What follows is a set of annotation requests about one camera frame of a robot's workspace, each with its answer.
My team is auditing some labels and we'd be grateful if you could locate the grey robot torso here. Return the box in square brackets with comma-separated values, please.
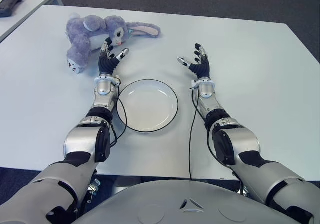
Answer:
[72, 180, 298, 224]

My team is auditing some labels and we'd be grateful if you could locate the purple plush bunny doll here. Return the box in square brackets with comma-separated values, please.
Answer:
[65, 12, 162, 74]

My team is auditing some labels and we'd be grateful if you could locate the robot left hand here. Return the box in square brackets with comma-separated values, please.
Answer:
[98, 37, 130, 78]

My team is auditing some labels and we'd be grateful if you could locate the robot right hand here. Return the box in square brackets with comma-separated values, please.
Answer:
[177, 43, 211, 80]

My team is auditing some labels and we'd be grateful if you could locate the black handheld controller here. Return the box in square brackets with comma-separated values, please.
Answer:
[0, 0, 24, 19]

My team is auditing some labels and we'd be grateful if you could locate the long thin black cable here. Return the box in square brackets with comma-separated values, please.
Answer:
[188, 86, 199, 182]

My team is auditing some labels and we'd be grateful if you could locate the black right arm cable loop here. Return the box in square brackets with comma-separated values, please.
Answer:
[193, 91, 230, 167]

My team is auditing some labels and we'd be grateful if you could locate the metal table clamp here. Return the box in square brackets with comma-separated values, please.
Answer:
[234, 181, 250, 195]
[86, 178, 101, 204]

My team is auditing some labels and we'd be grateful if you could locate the white plate black rim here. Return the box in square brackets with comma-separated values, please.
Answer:
[116, 79, 180, 134]

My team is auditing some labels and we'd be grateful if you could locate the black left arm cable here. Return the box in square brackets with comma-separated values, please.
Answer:
[109, 78, 128, 150]

